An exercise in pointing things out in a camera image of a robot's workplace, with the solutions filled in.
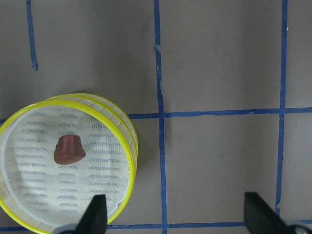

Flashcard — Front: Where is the white steamer cloth liner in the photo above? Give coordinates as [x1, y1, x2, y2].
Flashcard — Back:
[1, 106, 130, 227]

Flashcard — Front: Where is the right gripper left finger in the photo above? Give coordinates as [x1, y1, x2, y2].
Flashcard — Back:
[75, 195, 108, 234]

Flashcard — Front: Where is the brown bun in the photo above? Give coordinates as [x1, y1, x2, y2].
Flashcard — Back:
[54, 135, 86, 165]

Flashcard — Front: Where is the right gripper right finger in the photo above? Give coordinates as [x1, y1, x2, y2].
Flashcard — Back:
[244, 192, 293, 234]

